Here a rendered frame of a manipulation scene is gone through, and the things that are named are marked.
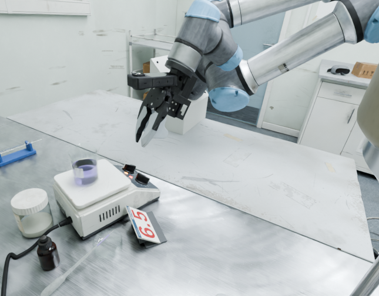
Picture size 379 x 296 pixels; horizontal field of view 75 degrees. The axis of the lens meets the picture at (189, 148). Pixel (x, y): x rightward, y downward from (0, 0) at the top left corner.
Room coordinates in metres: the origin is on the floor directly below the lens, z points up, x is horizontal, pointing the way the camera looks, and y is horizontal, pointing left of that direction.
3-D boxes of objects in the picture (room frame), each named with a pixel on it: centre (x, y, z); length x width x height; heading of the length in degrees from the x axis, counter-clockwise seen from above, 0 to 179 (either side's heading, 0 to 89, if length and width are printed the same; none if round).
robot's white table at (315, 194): (0.80, 0.05, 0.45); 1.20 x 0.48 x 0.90; 67
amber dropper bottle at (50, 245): (0.27, 0.22, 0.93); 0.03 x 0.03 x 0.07
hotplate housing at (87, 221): (0.43, 0.18, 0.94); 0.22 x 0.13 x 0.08; 138
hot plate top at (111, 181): (0.41, 0.19, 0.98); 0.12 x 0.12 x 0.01; 48
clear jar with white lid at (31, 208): (0.34, 0.29, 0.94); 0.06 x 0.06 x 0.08
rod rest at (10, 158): (0.57, 0.49, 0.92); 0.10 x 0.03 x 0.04; 150
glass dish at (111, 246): (0.31, 0.14, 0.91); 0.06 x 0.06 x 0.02
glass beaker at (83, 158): (0.41, 0.21, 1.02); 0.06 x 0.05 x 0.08; 25
